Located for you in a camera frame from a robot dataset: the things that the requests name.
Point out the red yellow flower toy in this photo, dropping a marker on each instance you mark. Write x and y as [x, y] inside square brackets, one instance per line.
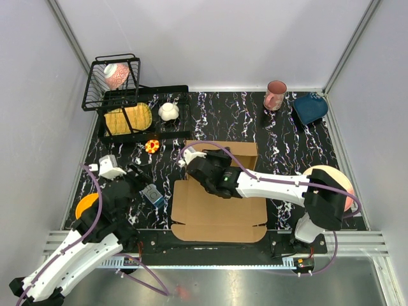
[152, 146]

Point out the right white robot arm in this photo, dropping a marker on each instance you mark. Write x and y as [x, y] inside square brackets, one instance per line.
[323, 191]

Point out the pink ceramic mug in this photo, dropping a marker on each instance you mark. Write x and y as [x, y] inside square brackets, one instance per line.
[275, 94]

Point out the pink cream round plate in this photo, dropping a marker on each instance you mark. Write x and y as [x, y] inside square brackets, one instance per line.
[334, 173]

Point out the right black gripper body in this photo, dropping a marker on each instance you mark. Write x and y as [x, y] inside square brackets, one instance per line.
[221, 160]

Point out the yellow woven plate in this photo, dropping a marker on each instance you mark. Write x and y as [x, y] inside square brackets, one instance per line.
[134, 118]

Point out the blue grey carton box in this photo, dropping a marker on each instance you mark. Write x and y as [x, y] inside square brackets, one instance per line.
[152, 194]

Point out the brown cardboard box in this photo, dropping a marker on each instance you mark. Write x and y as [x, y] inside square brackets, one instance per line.
[202, 217]

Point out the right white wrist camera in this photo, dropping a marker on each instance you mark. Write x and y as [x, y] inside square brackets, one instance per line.
[188, 155]

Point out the dark blue dish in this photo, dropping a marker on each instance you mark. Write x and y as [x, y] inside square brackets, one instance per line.
[310, 107]

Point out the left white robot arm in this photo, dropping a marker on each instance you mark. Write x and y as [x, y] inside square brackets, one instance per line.
[101, 230]

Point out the pink patterned bowl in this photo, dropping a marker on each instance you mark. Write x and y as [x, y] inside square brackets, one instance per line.
[115, 75]

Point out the orange round bowl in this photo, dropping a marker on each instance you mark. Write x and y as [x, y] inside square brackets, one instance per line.
[85, 203]

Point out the black wire dish rack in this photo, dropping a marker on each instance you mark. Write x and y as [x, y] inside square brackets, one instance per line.
[100, 99]

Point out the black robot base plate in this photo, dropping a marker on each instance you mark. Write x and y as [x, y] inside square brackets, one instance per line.
[227, 256]

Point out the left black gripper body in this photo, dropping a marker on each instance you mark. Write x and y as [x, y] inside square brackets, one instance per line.
[138, 182]

